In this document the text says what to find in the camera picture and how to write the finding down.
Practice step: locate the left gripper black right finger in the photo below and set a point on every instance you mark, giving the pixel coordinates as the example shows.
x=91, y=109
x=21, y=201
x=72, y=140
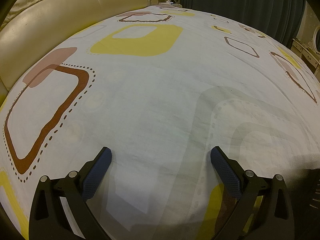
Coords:
x=263, y=209

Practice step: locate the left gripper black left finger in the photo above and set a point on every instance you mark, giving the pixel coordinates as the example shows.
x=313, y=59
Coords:
x=48, y=219

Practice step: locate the black studded pants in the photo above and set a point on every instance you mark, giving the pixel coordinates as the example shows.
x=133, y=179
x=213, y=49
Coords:
x=304, y=194

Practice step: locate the white dressing table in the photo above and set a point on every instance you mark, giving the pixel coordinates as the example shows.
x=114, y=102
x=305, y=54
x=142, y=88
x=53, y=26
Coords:
x=306, y=53

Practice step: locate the patterned white bed sheet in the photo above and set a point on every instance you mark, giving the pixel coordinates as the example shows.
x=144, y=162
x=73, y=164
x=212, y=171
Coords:
x=160, y=88

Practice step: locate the white oval vanity mirror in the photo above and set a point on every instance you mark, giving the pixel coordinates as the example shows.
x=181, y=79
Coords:
x=315, y=38

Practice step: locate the cream tufted leather headboard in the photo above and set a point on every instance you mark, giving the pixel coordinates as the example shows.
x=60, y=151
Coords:
x=32, y=28

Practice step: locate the dark green curtain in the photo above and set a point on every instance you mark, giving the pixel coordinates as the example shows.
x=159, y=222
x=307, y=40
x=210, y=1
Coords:
x=279, y=19

